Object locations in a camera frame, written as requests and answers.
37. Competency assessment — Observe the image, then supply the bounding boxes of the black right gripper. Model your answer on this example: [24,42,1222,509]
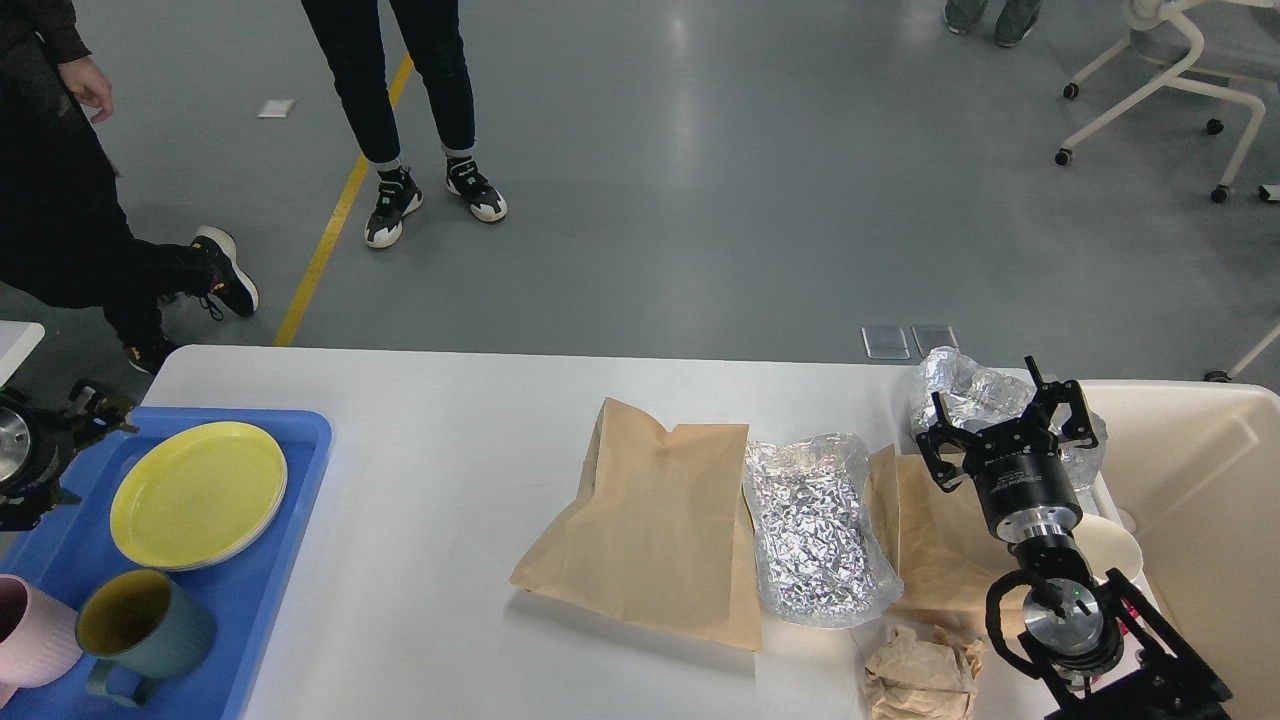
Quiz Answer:
[916,357,1100,546]

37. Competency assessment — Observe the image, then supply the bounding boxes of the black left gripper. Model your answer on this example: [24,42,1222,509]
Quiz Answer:
[1,380,138,527]

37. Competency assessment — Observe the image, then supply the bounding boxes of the yellow round plate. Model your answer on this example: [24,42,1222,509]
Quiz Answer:
[109,421,288,571]

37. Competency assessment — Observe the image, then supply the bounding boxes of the dark green mug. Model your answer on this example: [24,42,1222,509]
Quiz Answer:
[76,568,216,708]

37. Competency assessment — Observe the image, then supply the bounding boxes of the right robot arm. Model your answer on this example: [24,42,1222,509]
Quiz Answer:
[916,357,1233,719]

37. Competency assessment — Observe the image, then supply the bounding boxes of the crumpled foil container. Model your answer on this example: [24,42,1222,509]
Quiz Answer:
[908,346,1108,492]

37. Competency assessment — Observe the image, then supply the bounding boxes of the white paper cup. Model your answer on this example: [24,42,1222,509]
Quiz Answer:
[1071,512,1144,585]

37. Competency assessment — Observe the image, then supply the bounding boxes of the blue plastic tray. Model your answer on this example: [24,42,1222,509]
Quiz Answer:
[3,407,332,719]

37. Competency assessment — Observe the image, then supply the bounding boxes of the floor outlet cover plates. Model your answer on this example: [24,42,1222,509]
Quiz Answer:
[860,325,960,363]

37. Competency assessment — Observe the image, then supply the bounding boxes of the beige plastic bin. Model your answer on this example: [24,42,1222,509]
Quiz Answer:
[1083,380,1279,719]

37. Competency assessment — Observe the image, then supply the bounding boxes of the pink mug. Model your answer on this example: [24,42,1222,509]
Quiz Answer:
[1,574,83,706]

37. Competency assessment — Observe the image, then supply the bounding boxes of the crumpled brown paper ball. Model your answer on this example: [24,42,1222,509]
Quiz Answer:
[863,625,987,719]

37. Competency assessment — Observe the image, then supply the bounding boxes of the large brown paper bag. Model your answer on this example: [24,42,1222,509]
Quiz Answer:
[509,398,763,652]

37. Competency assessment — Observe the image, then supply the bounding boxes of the person in grey jeans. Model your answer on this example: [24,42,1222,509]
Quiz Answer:
[943,0,1044,47]

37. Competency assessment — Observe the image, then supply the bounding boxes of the person in black pants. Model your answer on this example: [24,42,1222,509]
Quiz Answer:
[300,0,509,249]

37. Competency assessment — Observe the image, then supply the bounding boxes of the white office chair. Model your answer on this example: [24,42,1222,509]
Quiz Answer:
[1055,1,1279,202]

